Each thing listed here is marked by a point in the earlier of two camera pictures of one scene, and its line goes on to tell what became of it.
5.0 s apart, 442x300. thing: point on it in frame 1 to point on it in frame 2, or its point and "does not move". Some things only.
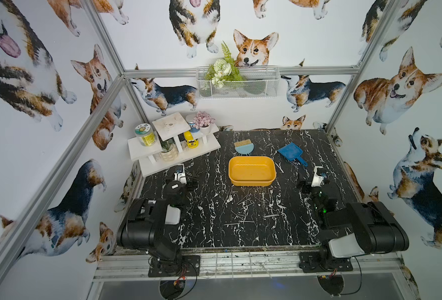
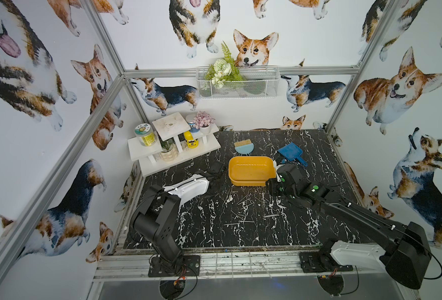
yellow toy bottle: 191,143 does not move
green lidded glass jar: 145,132 does not move
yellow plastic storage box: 251,170 does not move
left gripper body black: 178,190 to 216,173
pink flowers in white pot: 202,120 does not move
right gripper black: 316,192 to 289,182
